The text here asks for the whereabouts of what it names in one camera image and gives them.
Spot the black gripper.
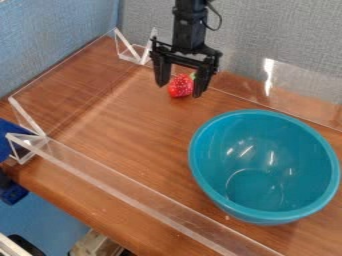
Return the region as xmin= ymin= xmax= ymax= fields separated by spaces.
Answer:
xmin=150 ymin=36 xmax=222 ymax=98

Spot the red strawberry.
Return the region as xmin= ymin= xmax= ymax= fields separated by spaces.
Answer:
xmin=168 ymin=73 xmax=195 ymax=98

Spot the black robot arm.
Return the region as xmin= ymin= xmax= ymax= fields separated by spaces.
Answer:
xmin=150 ymin=0 xmax=223 ymax=98

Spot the blue plastic bowl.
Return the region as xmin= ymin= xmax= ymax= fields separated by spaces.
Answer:
xmin=189 ymin=109 xmax=341 ymax=225

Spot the clear acrylic back barrier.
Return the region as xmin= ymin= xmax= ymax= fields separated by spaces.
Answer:
xmin=146 ymin=27 xmax=342 ymax=133

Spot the clear acrylic barrier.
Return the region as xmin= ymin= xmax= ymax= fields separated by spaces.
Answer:
xmin=8 ymin=28 xmax=146 ymax=136
xmin=6 ymin=133 xmax=283 ymax=256
xmin=146 ymin=27 xmax=342 ymax=133

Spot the clear acrylic left barrier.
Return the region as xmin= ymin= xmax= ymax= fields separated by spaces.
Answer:
xmin=8 ymin=28 xmax=146 ymax=136

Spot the clear acrylic front barrier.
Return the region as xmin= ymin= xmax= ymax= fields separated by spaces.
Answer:
xmin=6 ymin=133 xmax=283 ymax=256

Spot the blue clamp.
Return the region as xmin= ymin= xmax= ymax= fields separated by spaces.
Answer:
xmin=0 ymin=118 xmax=32 ymax=206

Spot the grey box under table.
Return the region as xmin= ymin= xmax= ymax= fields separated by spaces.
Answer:
xmin=68 ymin=229 xmax=135 ymax=256

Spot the white black object below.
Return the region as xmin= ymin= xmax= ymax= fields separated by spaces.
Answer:
xmin=0 ymin=233 xmax=47 ymax=256

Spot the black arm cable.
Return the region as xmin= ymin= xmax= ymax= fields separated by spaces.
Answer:
xmin=203 ymin=2 xmax=225 ymax=32

